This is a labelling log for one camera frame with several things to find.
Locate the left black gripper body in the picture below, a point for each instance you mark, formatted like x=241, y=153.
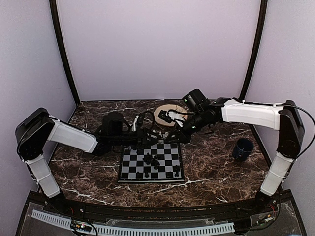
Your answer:
x=139, y=142

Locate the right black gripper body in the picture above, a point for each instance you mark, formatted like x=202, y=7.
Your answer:
x=186, y=136

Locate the black white chess board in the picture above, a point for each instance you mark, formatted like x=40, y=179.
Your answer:
x=169, y=156

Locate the black chess piece corner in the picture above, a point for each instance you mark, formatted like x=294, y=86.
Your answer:
x=176, y=169

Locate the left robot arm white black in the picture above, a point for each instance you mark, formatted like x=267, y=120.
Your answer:
x=40, y=127

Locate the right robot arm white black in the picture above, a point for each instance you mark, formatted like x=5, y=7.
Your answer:
x=284, y=118

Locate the pile of black chess pieces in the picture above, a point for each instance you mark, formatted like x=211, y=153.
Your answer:
x=147, y=161

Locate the beige bird painted plate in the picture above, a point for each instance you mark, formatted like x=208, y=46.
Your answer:
x=167, y=107

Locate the dark blue mug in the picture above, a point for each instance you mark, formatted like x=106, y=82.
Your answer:
x=242, y=149

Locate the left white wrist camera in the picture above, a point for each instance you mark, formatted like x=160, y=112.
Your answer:
x=136, y=123

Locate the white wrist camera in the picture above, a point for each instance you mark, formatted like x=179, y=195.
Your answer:
x=170, y=118
x=136, y=123

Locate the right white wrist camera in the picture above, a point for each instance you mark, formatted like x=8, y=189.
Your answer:
x=170, y=118

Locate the white slotted cable duct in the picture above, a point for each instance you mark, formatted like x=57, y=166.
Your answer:
x=133, y=228

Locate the right black frame post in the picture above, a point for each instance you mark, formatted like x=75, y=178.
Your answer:
x=255, y=48

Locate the black frame post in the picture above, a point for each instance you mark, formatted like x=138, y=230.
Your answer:
x=255, y=48
x=62, y=51

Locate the left black frame post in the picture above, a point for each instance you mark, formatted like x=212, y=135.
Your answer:
x=62, y=51

